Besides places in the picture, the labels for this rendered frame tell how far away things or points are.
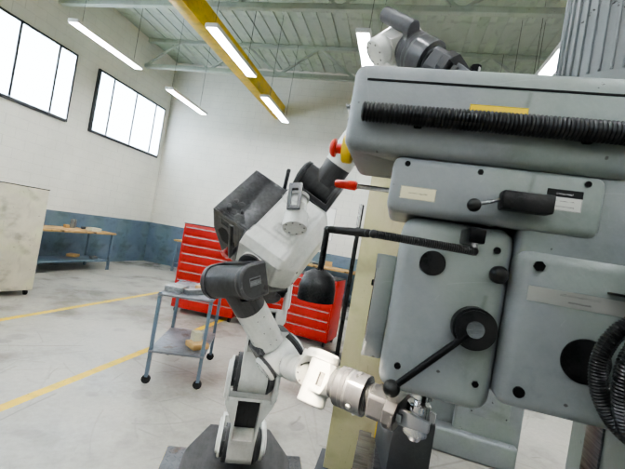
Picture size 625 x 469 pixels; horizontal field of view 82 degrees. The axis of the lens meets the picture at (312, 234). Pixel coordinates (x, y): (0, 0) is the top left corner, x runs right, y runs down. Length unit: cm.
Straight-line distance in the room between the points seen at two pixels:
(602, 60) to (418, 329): 56
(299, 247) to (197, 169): 1064
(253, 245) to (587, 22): 85
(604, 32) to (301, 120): 1009
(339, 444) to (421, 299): 223
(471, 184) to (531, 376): 32
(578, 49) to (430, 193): 39
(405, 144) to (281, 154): 1000
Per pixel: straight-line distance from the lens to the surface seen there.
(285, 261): 100
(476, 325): 66
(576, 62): 87
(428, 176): 67
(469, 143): 68
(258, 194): 111
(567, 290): 71
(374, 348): 78
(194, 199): 1149
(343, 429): 279
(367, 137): 67
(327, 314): 539
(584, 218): 72
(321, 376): 87
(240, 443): 163
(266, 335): 106
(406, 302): 68
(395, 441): 122
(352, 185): 88
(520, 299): 69
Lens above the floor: 156
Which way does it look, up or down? 1 degrees up
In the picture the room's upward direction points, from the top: 10 degrees clockwise
